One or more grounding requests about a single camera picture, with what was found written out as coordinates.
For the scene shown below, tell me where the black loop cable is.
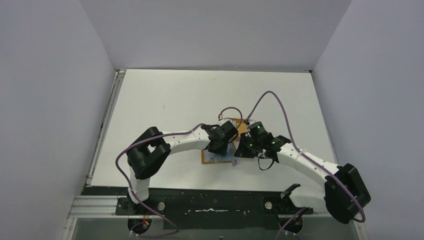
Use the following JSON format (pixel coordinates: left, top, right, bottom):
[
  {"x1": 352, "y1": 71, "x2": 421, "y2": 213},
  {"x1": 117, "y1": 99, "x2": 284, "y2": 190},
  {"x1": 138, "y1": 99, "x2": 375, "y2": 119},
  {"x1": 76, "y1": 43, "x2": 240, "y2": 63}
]
[{"x1": 257, "y1": 157, "x2": 275, "y2": 172}]

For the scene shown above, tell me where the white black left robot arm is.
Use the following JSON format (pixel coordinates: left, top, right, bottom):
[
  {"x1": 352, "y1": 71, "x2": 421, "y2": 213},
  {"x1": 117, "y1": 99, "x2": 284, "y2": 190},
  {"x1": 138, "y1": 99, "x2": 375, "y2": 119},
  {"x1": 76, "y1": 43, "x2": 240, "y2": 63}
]
[{"x1": 124, "y1": 120, "x2": 239, "y2": 215}]

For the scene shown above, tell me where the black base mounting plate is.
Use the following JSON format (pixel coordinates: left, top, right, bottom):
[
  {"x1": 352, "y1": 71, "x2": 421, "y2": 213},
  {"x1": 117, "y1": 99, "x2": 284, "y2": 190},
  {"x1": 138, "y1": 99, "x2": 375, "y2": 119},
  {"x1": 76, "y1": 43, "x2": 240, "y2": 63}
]
[{"x1": 108, "y1": 187, "x2": 299, "y2": 230}]

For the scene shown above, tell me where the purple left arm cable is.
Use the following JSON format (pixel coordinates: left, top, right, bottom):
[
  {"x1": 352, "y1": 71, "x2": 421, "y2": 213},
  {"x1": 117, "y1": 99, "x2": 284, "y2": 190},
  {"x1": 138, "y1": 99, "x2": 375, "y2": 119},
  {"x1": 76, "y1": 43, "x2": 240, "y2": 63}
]
[{"x1": 114, "y1": 106, "x2": 244, "y2": 239}]

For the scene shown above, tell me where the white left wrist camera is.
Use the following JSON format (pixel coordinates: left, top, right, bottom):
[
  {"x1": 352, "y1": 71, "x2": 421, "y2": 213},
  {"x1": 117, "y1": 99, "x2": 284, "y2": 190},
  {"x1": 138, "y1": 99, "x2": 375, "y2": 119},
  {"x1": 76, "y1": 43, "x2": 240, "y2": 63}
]
[{"x1": 218, "y1": 118, "x2": 237, "y2": 127}]

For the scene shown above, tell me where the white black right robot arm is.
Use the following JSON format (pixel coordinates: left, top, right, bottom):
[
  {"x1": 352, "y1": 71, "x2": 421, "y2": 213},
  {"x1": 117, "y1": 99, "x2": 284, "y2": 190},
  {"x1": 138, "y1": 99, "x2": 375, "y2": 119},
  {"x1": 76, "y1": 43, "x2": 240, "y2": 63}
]
[{"x1": 235, "y1": 121, "x2": 371, "y2": 224}]

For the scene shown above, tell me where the yellow leather card holder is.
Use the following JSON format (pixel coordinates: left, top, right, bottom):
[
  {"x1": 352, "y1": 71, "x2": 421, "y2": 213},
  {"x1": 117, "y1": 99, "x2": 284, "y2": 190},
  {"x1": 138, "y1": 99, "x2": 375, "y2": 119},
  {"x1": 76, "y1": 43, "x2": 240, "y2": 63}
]
[{"x1": 201, "y1": 142, "x2": 236, "y2": 165}]

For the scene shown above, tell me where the aluminium frame rail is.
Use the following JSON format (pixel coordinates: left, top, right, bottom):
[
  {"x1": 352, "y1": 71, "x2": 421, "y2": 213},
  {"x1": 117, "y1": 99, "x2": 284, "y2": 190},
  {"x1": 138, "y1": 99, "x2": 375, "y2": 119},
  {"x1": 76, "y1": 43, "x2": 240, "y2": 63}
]
[{"x1": 68, "y1": 195, "x2": 332, "y2": 219}]

